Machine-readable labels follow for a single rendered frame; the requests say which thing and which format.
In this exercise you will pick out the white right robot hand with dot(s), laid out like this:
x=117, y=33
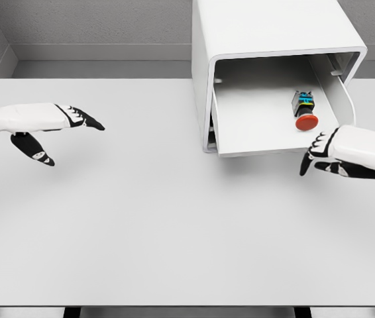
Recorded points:
x=356, y=145

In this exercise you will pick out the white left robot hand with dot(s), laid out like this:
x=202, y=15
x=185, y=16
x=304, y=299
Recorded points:
x=41, y=116

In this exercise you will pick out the red button load switch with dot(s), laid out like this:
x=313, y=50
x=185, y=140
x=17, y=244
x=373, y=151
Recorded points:
x=305, y=111

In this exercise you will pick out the white cabinet drawer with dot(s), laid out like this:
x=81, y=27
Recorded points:
x=257, y=112

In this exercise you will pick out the white storage cabinet shell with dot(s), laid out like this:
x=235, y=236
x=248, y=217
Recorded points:
x=240, y=36

